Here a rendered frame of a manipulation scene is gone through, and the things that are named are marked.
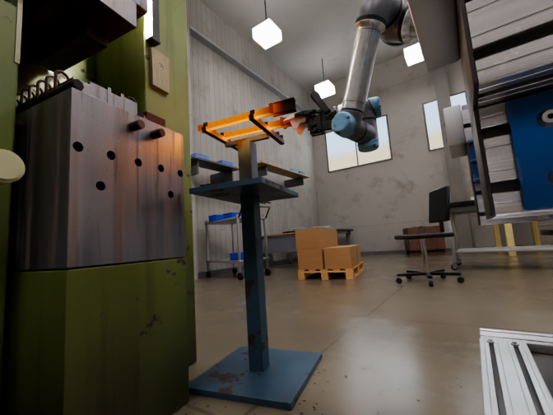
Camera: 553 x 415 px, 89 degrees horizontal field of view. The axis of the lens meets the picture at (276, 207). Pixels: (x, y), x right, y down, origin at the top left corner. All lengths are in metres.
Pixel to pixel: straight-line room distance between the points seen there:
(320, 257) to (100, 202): 3.15
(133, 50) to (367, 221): 8.06
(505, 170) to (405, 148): 8.68
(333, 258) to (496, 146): 3.49
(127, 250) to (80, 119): 0.36
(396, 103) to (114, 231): 8.98
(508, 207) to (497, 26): 0.13
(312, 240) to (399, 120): 6.13
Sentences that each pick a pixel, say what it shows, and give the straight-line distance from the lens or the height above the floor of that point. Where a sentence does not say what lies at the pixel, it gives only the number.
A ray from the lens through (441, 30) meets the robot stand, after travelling 0.35.
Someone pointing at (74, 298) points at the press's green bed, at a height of 0.40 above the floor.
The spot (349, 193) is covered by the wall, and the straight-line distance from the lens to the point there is 9.15.
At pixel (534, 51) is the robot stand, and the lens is 0.26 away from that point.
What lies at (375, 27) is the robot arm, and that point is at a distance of 1.08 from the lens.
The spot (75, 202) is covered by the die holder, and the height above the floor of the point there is 0.63.
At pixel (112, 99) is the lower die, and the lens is 1.06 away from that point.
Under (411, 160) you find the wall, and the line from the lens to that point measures 8.84.
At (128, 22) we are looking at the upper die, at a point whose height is 1.27.
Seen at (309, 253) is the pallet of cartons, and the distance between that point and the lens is 3.79.
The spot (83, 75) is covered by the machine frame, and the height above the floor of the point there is 1.31.
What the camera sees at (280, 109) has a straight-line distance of 1.09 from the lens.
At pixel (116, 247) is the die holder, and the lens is 0.88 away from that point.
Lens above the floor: 0.49
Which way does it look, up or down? 7 degrees up
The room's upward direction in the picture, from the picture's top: 4 degrees counter-clockwise
